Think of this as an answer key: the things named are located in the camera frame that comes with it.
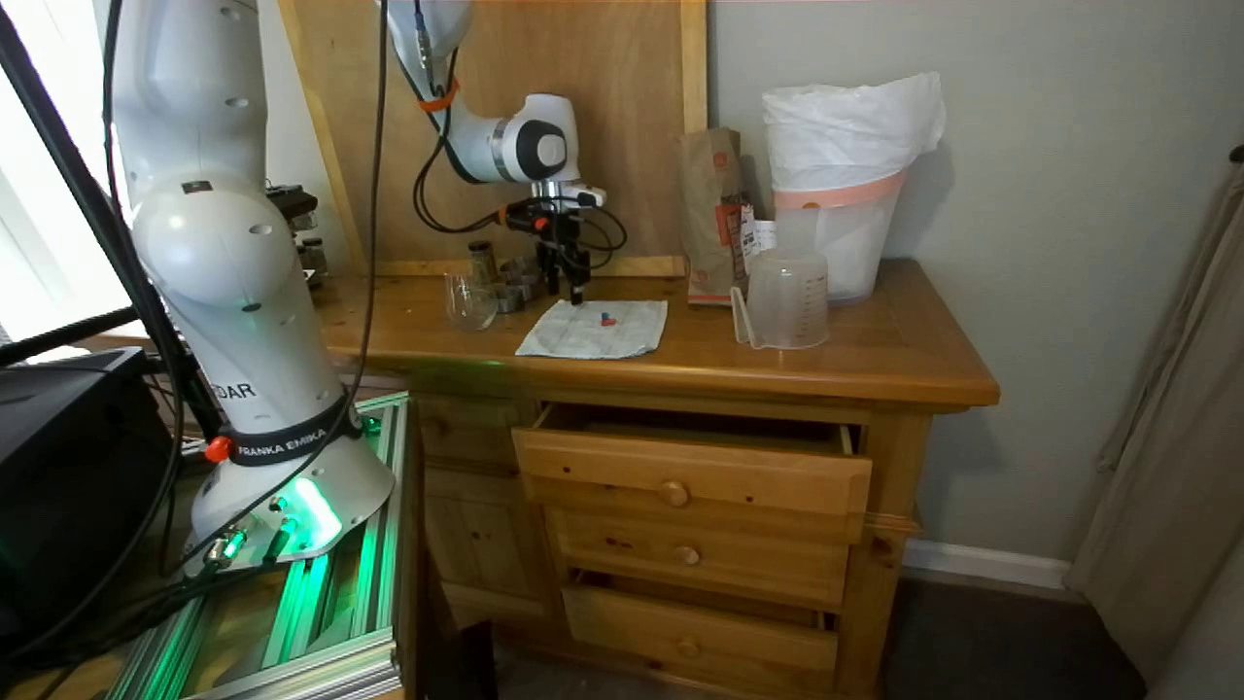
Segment black base cables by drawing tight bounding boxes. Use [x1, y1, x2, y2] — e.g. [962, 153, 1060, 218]
[0, 384, 246, 683]

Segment black horizontal rail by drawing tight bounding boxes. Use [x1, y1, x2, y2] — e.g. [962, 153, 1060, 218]
[0, 309, 149, 370]

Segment white cloth napkin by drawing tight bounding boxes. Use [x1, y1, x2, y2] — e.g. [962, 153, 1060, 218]
[514, 294, 671, 367]

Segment wooden drawer pulled open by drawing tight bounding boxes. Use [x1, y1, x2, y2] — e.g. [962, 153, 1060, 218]
[508, 401, 873, 521]

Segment translucent plastic measuring jug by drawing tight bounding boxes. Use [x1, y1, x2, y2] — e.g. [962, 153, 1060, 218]
[726, 245, 833, 354]

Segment white plastic bin liner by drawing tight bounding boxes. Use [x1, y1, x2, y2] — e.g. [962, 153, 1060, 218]
[759, 71, 949, 199]

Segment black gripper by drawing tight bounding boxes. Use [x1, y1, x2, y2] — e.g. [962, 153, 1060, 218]
[534, 202, 600, 309]

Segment glass spice jar dark lid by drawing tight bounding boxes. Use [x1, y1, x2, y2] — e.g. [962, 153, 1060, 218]
[465, 237, 504, 283]

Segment wooden closed shallow drawer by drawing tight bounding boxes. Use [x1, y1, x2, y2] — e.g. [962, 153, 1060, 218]
[539, 503, 859, 611]

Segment white waste bin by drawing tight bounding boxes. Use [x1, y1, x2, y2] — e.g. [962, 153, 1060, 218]
[775, 170, 908, 302]

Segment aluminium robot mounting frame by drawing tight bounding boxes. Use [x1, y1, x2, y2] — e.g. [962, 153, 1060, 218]
[110, 384, 421, 700]

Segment wooden dresser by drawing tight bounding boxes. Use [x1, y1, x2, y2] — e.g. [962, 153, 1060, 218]
[307, 252, 1004, 700]

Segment wooden lowest drawer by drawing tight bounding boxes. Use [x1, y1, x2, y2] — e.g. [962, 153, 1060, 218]
[559, 574, 845, 695]

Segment wooden back board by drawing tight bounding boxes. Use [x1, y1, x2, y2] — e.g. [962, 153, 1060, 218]
[277, 0, 714, 283]

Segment red and white snack packet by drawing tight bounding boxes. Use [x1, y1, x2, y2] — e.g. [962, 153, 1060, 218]
[714, 199, 784, 288]

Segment white baseboard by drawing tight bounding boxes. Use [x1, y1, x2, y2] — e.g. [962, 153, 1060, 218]
[902, 537, 1081, 602]

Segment beige curtain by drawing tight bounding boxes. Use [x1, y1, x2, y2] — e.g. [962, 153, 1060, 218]
[1067, 153, 1244, 683]

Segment black box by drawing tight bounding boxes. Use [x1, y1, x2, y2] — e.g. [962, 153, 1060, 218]
[0, 346, 178, 654]

